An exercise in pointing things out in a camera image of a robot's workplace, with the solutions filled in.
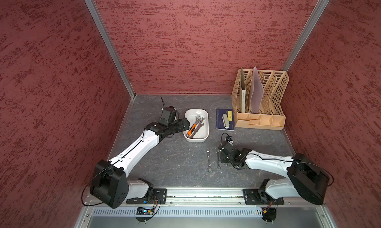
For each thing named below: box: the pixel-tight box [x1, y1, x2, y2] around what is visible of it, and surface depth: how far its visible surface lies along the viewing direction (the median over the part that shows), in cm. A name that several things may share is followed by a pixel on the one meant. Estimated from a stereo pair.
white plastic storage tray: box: [183, 108, 210, 143], surface depth 103 cm
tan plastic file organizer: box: [231, 68, 290, 131], surface depth 102 cm
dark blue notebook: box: [215, 108, 235, 132], surface depth 106 cm
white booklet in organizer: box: [241, 89, 246, 114], surface depth 90 cm
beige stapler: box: [222, 113, 230, 129], surface depth 102 cm
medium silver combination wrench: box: [206, 148, 213, 173], surface depth 86 cm
